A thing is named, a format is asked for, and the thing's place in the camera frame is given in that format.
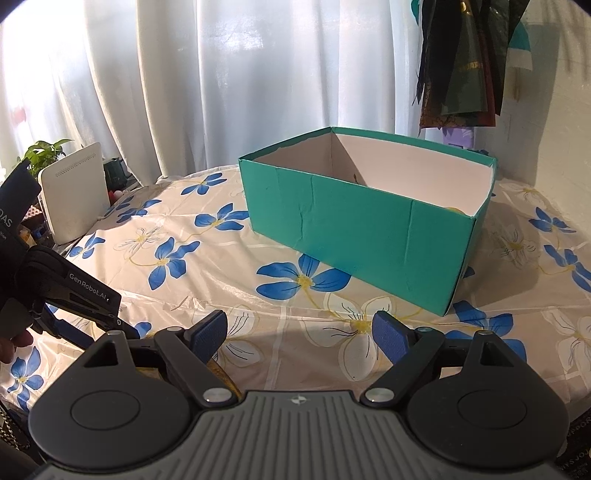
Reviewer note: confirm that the white plastic appliance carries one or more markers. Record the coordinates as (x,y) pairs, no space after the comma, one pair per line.
(74,194)

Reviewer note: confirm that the hanging dark clothes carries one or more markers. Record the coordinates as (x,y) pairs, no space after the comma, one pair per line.
(466,69)

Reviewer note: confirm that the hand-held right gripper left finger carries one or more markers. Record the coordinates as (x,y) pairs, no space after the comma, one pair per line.
(208,334)

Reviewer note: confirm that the small red toy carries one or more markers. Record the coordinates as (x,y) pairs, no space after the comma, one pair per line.
(115,193)

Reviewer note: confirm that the purple paper bag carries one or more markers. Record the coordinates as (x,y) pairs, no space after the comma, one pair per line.
(458,137)

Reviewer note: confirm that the white curtain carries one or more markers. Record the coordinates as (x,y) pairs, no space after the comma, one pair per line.
(231,78)

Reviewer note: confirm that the green potted plant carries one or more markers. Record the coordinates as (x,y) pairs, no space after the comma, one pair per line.
(44,154)

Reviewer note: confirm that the yellow round fruit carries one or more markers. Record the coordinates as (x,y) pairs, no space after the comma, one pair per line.
(457,211)

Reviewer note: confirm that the floral blue white tablecloth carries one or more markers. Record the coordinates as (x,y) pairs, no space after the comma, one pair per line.
(277,295)

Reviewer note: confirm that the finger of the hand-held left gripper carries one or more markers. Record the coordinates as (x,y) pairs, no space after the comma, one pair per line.
(69,330)

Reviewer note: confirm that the dark printed cloth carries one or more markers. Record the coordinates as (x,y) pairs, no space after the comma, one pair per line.
(575,443)

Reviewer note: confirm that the teal cardboard box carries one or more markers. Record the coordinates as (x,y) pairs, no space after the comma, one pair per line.
(360,235)

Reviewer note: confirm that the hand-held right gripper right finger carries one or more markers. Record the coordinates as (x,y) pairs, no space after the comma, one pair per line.
(390,336)

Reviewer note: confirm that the teal white hanging bag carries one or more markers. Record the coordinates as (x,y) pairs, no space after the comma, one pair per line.
(519,44)

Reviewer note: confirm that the person's left hand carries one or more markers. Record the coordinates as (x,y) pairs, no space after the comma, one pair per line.
(14,345)

